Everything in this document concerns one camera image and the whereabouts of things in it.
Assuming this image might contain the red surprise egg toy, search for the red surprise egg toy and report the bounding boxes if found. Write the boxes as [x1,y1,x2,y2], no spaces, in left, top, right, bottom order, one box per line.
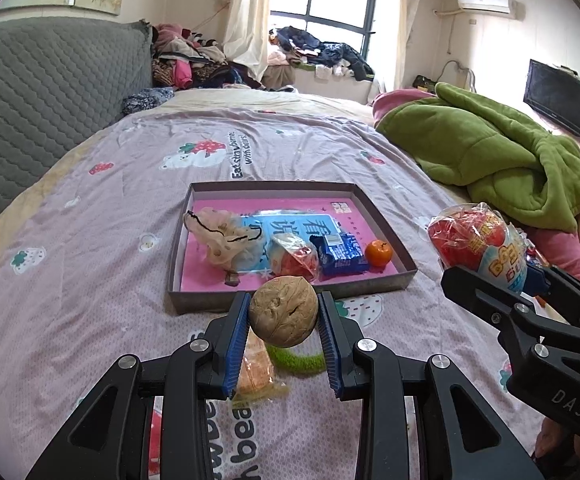
[427,203,527,292]

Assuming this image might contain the small orange mandarin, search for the small orange mandarin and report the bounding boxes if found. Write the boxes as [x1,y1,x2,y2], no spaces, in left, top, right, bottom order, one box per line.
[365,240,393,269]

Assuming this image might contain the brown walnut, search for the brown walnut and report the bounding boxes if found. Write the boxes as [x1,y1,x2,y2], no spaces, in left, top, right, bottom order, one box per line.
[249,275,318,348]

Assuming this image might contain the blue snack packet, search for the blue snack packet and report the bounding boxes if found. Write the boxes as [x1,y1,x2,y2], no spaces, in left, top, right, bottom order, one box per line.
[309,232,370,278]

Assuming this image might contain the blue surprise egg toy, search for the blue surprise egg toy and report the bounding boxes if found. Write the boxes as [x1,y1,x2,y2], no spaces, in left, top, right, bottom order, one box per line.
[267,233,319,282]

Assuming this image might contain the beige sheer scrunchie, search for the beige sheer scrunchie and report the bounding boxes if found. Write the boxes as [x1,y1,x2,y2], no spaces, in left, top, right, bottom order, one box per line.
[183,207,265,272]

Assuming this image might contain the person's right hand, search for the person's right hand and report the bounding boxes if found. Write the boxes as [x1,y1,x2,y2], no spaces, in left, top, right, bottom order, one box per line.
[534,418,580,459]

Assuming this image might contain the wrapped biscuit pack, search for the wrapped biscuit pack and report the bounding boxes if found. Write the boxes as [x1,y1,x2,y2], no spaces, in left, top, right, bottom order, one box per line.
[232,330,289,405]

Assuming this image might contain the pink strawberry bed sheet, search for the pink strawberry bed sheet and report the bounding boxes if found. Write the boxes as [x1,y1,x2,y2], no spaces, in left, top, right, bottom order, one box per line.
[0,90,541,479]

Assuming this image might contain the dark shallow box pink inside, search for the dark shallow box pink inside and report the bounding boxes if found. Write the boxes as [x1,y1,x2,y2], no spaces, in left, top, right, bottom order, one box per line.
[167,181,417,314]

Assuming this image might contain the green fleece blanket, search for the green fleece blanket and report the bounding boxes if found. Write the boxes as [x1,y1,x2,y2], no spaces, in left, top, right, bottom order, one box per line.
[377,82,580,233]

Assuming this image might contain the white air conditioner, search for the white air conditioner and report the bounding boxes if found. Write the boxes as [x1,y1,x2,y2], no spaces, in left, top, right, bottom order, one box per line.
[457,0,516,20]

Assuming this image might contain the grey quilted headboard cover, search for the grey quilted headboard cover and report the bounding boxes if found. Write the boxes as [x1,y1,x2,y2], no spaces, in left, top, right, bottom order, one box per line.
[0,16,152,214]

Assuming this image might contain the clothes on window sill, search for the clothes on window sill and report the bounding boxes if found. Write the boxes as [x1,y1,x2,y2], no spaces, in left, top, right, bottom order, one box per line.
[268,26,375,81]

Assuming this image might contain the pile of clothes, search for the pile of clothes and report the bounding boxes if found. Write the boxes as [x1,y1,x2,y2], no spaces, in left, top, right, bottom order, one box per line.
[151,24,264,91]

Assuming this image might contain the cream curtain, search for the cream curtain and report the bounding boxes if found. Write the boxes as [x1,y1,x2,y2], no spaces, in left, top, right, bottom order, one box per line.
[224,0,270,80]

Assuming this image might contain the green fuzzy hair tie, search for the green fuzzy hair tie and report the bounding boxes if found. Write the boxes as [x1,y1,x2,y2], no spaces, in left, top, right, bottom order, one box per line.
[263,342,328,377]

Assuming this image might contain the black wall television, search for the black wall television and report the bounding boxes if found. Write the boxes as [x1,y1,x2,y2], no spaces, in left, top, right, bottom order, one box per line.
[523,60,580,138]

